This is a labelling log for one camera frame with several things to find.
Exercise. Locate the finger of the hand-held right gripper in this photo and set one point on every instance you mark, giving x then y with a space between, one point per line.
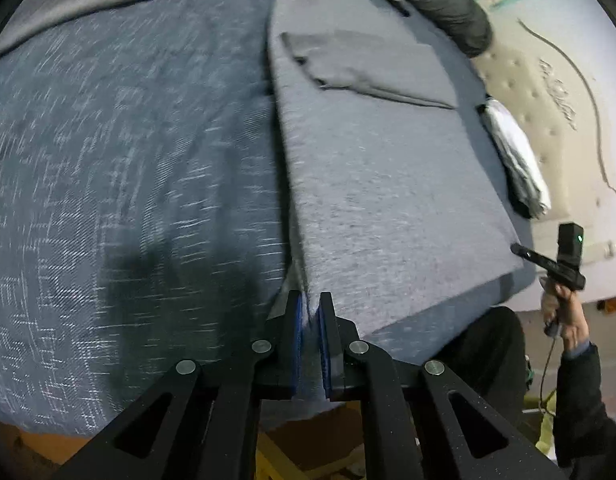
533 257

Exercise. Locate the person's leg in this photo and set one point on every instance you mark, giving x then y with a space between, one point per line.
488 355

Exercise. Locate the yellow wooden bars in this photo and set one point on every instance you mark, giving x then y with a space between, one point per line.
278 460

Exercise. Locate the white folded clothes stack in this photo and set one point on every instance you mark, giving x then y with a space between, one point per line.
513 145

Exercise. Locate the cream tufted headboard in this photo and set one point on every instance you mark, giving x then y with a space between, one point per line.
563 135

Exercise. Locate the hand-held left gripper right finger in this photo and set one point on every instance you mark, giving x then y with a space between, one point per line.
325 355

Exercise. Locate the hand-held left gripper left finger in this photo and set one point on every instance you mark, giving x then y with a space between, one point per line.
298 340

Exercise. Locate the grey knit sweater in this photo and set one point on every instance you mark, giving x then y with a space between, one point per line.
388 200

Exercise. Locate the person's right hand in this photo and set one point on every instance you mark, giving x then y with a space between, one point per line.
570 317

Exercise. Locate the dark grey rolled duvet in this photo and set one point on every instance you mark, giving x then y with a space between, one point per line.
448 5

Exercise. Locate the blue bed sheet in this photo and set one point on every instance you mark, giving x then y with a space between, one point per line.
112 185

